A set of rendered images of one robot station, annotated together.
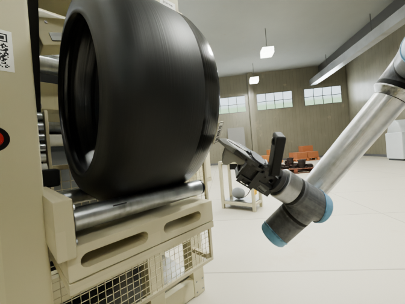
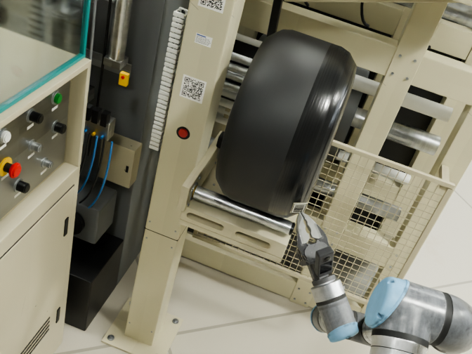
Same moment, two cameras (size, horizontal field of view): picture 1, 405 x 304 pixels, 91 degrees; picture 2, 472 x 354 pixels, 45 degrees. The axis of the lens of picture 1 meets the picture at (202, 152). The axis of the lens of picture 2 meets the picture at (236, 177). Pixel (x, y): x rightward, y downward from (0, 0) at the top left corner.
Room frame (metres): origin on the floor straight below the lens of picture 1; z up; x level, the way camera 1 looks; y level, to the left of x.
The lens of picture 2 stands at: (-0.45, -1.00, 2.03)
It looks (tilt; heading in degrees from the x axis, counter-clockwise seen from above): 34 degrees down; 52
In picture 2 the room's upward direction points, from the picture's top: 17 degrees clockwise
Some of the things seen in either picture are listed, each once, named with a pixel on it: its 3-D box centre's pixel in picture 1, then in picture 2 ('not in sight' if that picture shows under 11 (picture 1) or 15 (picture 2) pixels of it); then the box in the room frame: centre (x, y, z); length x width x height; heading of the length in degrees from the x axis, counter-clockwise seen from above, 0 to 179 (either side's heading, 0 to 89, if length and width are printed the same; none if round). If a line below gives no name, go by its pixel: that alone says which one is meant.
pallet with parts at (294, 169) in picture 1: (290, 164); not in sight; (6.99, -3.03, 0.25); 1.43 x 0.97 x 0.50; 83
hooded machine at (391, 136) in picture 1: (403, 139); not in sight; (7.79, -7.83, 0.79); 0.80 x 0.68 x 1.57; 174
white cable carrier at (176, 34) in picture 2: not in sight; (169, 83); (0.31, 0.45, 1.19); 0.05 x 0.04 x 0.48; 45
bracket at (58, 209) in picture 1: (48, 210); (204, 168); (0.46, 0.37, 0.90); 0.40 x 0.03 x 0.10; 45
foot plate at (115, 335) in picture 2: not in sight; (144, 329); (0.39, 0.41, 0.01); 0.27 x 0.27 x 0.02; 45
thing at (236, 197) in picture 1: (240, 183); not in sight; (3.37, -0.59, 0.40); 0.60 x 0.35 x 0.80; 54
